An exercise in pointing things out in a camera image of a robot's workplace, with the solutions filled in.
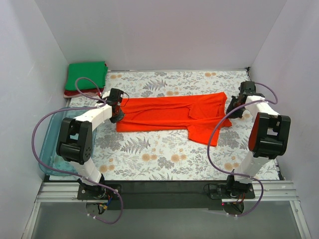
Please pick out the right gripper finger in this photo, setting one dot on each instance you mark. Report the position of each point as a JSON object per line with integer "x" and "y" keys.
{"x": 235, "y": 102}
{"x": 236, "y": 114}

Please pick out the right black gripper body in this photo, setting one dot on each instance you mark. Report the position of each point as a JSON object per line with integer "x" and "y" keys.
{"x": 234, "y": 108}

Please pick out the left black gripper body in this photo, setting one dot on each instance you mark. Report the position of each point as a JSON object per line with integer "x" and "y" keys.
{"x": 117, "y": 114}

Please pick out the orange t-shirt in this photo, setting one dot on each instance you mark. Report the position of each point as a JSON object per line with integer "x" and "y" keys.
{"x": 198, "y": 114}

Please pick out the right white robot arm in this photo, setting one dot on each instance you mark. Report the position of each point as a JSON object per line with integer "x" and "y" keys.
{"x": 268, "y": 138}

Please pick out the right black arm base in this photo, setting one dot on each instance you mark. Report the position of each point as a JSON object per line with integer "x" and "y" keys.
{"x": 222, "y": 191}

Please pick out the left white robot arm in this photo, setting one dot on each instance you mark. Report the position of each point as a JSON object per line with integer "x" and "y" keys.
{"x": 75, "y": 141}

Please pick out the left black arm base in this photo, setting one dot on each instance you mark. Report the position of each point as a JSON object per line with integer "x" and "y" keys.
{"x": 89, "y": 192}

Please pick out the folded pink t-shirt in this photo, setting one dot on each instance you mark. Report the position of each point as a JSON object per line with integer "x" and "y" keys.
{"x": 72, "y": 94}

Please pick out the folded green t-shirt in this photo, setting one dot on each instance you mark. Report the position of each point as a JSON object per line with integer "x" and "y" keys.
{"x": 95, "y": 71}

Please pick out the clear teal plastic bin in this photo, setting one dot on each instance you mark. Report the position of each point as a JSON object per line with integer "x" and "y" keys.
{"x": 48, "y": 151}

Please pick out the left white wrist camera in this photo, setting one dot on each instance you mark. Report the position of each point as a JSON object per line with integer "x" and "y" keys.
{"x": 104, "y": 95}

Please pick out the aluminium frame rail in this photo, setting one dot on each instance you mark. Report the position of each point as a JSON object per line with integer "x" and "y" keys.
{"x": 66, "y": 192}

